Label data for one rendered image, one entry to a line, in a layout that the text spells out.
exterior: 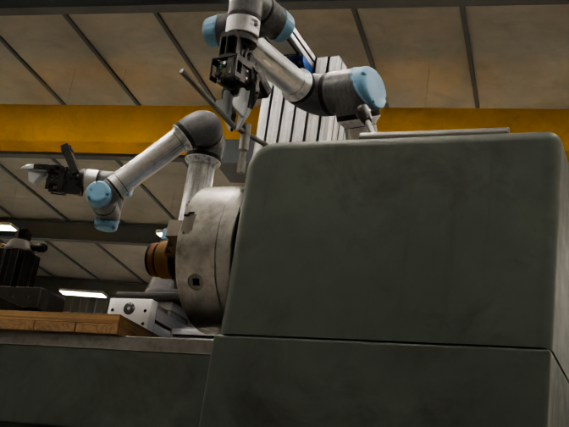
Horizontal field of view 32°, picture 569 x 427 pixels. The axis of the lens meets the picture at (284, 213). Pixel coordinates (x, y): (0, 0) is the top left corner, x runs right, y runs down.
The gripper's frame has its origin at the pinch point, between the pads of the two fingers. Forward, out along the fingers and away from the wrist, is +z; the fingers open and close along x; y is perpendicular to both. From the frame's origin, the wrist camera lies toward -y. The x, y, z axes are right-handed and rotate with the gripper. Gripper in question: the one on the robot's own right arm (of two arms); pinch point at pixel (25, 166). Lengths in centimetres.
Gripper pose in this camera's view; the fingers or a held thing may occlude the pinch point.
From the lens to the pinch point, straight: 327.7
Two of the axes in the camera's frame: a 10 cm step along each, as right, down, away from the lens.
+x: 0.4, 2.2, 9.7
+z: -9.9, -1.2, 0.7
